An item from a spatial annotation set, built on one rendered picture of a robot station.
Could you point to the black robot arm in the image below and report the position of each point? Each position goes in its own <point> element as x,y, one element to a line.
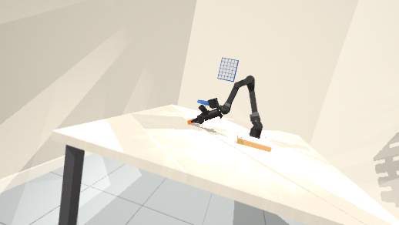
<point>249,81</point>

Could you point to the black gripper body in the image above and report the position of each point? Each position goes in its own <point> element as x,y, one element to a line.
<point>206,116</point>

